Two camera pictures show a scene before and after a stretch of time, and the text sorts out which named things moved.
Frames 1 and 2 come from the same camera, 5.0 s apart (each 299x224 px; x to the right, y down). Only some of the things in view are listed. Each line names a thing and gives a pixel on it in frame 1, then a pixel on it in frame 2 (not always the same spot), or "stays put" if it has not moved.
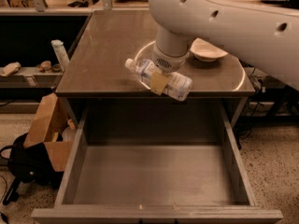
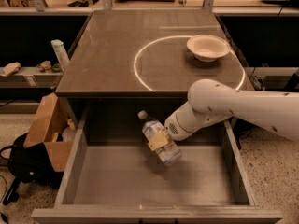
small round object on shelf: (47, 64) stays put
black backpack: (30, 163) stays put
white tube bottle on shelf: (62, 54) stays put
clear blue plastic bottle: (178, 87) to (169, 154)
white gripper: (168, 62) to (172, 127)
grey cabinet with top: (96, 72) stays put
